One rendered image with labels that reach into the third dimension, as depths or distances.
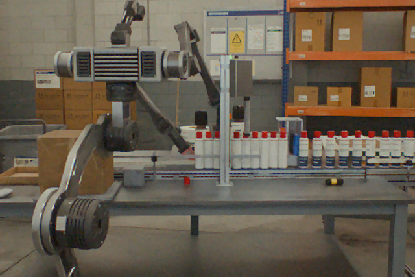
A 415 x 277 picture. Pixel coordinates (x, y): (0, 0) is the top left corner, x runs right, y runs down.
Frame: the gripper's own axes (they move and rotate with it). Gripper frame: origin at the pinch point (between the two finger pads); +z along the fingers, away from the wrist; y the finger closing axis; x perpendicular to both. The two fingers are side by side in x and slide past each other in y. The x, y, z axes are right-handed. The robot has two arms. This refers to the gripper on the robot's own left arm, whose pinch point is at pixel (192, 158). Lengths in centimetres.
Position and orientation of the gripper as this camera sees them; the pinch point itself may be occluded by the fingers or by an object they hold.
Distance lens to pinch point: 264.8
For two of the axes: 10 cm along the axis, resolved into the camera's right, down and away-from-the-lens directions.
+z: 6.2, 7.8, 0.9
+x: -7.8, 6.2, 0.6
